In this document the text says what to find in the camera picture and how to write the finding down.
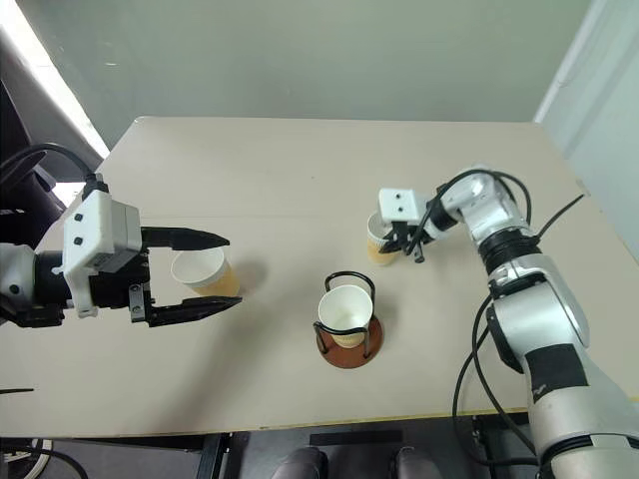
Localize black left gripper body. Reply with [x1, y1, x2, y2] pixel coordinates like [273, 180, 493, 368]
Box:
[88, 227, 154, 326]

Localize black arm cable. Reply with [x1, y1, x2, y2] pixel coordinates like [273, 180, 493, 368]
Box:
[0, 143, 110, 197]
[450, 292, 541, 468]

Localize dark rounded shape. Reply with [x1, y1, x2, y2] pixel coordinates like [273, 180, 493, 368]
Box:
[271, 445, 329, 479]
[387, 445, 444, 479]

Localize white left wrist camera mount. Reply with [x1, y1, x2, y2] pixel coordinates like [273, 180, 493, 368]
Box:
[61, 188, 143, 318]

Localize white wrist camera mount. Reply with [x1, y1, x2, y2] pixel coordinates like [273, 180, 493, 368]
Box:
[61, 188, 143, 318]
[376, 187, 419, 224]

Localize black table crossbar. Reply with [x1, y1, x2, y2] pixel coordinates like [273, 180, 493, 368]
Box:
[309, 430, 404, 449]

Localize black floor cable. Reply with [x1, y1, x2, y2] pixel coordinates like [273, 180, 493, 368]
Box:
[0, 435, 90, 479]

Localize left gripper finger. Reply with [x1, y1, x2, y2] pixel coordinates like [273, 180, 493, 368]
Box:
[141, 226, 232, 252]
[148, 295, 244, 329]

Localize black table leg frame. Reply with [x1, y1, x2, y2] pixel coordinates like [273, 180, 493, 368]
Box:
[197, 430, 252, 479]

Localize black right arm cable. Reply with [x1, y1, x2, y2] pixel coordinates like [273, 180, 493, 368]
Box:
[450, 292, 541, 468]

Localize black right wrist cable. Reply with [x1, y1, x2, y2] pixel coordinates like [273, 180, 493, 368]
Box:
[422, 169, 533, 250]

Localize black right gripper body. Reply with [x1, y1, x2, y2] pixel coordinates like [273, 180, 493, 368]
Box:
[390, 219, 431, 248]

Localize white and tan paper cup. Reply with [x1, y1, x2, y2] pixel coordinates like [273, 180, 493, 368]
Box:
[365, 211, 403, 267]
[317, 284, 373, 349]
[170, 245, 242, 298]

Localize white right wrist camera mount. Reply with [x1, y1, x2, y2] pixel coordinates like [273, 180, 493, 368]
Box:
[376, 187, 419, 224]

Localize black wire cup holder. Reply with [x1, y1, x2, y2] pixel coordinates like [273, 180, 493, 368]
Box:
[312, 269, 387, 370]

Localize black cable tie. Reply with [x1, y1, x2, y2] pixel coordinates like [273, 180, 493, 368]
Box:
[535, 193, 587, 241]

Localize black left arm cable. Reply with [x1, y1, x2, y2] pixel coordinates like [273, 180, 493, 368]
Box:
[0, 143, 110, 197]

